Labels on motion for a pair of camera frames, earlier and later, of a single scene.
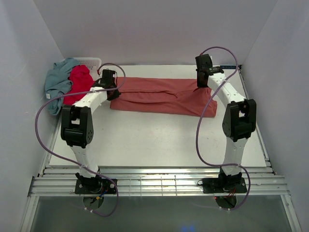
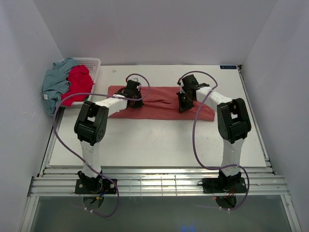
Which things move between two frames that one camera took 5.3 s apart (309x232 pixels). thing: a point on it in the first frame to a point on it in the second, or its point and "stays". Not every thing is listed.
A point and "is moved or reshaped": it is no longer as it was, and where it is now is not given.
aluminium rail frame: x=253 y=181 stays
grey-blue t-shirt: x=57 y=82 stays
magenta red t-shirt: x=82 y=81 stays
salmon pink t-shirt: x=162 y=95 is moved or reshaped
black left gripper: x=115 y=95 to x=137 y=105
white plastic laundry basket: x=92 y=64 stays
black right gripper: x=200 y=84 to x=183 y=107
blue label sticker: x=228 y=66 stays
